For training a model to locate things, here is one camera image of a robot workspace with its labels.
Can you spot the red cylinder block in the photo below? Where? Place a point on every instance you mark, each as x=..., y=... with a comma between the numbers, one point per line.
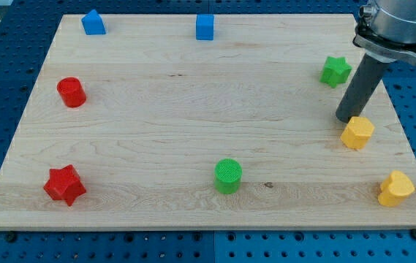
x=71, y=92

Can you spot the green star block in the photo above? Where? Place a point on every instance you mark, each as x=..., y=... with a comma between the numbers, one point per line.
x=335, y=71

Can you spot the wooden board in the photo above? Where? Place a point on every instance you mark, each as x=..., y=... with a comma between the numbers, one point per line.
x=163, y=109

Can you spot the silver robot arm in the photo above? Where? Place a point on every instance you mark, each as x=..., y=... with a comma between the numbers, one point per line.
x=386, y=29

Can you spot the yellow hexagon block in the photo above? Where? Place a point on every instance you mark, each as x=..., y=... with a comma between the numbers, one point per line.
x=357, y=132

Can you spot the blue pentagon house block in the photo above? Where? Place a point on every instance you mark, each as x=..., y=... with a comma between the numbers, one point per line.
x=93, y=23

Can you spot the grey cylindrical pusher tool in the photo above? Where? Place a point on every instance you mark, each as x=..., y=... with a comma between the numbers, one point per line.
x=364, y=82

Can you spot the yellow heart block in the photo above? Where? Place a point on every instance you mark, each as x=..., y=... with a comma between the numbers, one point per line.
x=396, y=188

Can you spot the blue cube block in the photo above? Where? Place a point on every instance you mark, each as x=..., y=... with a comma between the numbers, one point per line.
x=204, y=27

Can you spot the red star block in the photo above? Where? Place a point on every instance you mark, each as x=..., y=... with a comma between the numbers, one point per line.
x=64, y=184

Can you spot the green cylinder block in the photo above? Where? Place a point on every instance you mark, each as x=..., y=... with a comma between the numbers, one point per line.
x=227, y=176

